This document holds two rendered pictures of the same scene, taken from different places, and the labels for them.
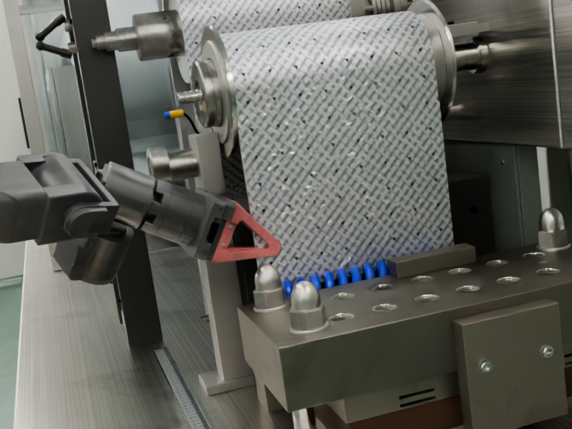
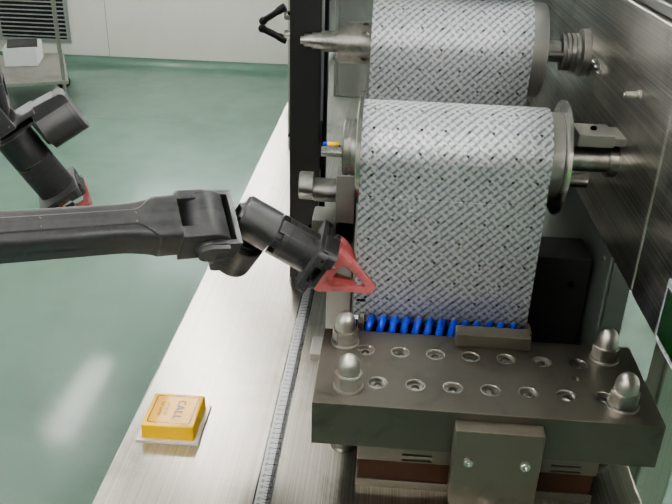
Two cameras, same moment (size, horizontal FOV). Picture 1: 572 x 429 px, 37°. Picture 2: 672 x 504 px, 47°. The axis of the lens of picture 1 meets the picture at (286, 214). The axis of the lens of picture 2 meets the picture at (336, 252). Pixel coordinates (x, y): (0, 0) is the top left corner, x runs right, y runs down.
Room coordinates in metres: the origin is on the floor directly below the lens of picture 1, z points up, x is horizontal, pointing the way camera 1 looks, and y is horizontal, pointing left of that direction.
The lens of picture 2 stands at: (0.04, -0.23, 1.58)
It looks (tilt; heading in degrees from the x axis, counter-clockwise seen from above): 27 degrees down; 19
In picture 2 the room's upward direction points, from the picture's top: 2 degrees clockwise
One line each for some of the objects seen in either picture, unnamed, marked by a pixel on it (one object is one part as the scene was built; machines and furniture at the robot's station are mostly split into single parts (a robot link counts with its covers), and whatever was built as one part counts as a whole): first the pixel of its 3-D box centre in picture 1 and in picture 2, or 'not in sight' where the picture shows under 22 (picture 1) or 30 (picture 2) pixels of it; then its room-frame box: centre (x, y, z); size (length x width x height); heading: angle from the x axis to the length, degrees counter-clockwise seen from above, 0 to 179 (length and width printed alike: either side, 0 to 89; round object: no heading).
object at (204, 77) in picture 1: (207, 94); (351, 146); (0.96, 0.07, 1.25); 0.07 x 0.02 x 0.07; 15
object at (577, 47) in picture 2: (368, 9); (562, 51); (1.29, -0.16, 1.33); 0.07 x 0.07 x 0.07; 15
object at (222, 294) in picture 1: (206, 263); (331, 266); (0.99, 0.10, 1.05); 0.06 x 0.05 x 0.31; 105
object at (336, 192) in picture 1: (351, 199); (445, 266); (0.94, -0.08, 1.11); 0.23 x 0.01 x 0.18; 105
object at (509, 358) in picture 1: (511, 368); (494, 467); (0.75, -0.19, 0.96); 0.10 x 0.03 x 0.11; 105
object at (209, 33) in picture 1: (218, 92); (360, 147); (0.97, 0.06, 1.25); 0.15 x 0.01 x 0.15; 15
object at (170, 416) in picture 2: not in sight; (174, 416); (0.75, 0.24, 0.91); 0.07 x 0.07 x 0.02; 15
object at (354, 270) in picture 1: (372, 277); (443, 331); (0.92, -0.09, 1.03); 0.21 x 0.04 x 0.03; 105
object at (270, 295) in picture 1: (268, 285); (345, 326); (0.84, 0.03, 1.05); 0.04 x 0.04 x 0.04
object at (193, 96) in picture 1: (189, 97); (331, 151); (0.94, 0.09, 1.25); 0.03 x 0.01 x 0.01; 105
